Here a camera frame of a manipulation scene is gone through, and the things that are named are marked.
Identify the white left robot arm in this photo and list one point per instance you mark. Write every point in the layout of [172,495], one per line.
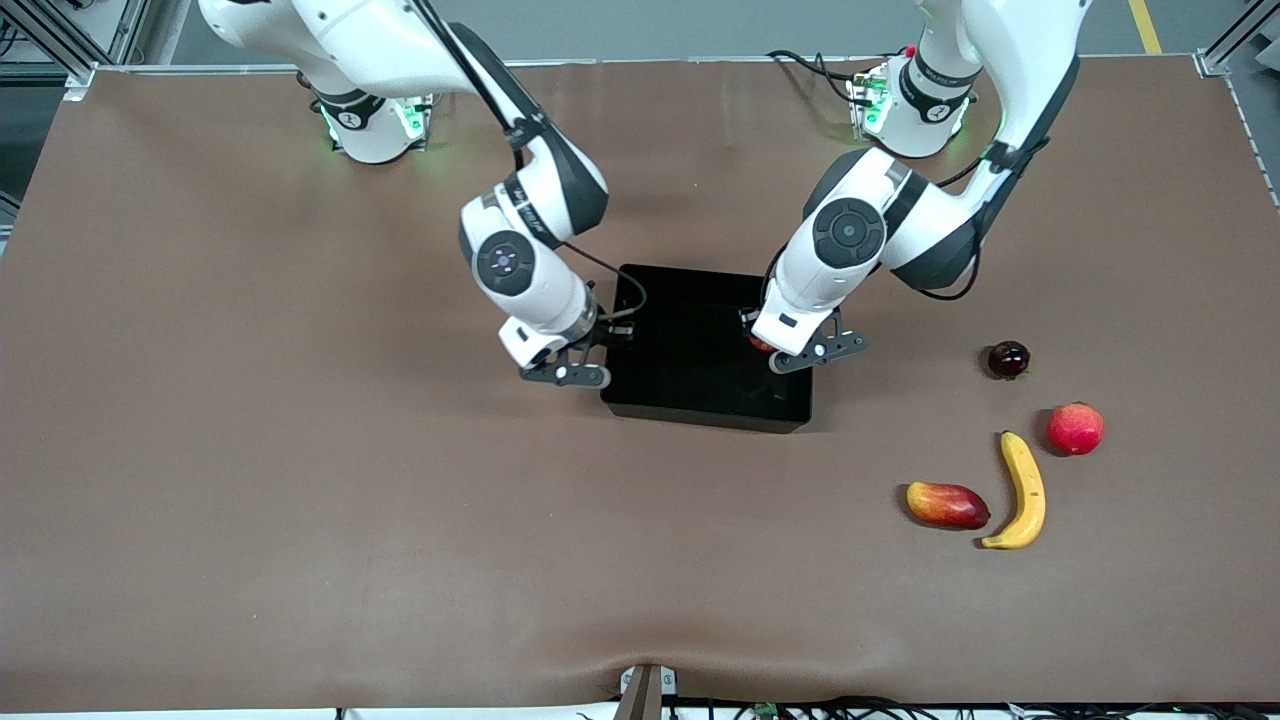
[1020,60]

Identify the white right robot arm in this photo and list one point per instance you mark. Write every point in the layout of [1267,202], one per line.
[350,40]

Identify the dark purple round fruit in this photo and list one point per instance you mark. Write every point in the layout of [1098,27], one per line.
[1008,360]

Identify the table cover mat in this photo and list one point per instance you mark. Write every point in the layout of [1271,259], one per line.
[300,500]

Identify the silver table edge rail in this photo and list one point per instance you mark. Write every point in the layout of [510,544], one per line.
[650,62]

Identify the round red fruit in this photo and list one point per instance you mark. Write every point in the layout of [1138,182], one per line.
[1076,428]

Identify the yellow banana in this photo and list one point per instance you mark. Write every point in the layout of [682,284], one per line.
[1028,490]

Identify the black plastic box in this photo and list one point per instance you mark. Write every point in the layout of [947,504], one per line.
[690,390]

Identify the red yellow mango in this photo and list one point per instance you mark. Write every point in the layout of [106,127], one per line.
[948,505]

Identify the aluminium frame strut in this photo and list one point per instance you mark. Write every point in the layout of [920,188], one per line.
[75,55]
[1212,62]

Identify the table edge clamp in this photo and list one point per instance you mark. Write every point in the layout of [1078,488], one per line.
[645,695]

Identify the small red apple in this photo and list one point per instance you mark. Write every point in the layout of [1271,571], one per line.
[760,346]

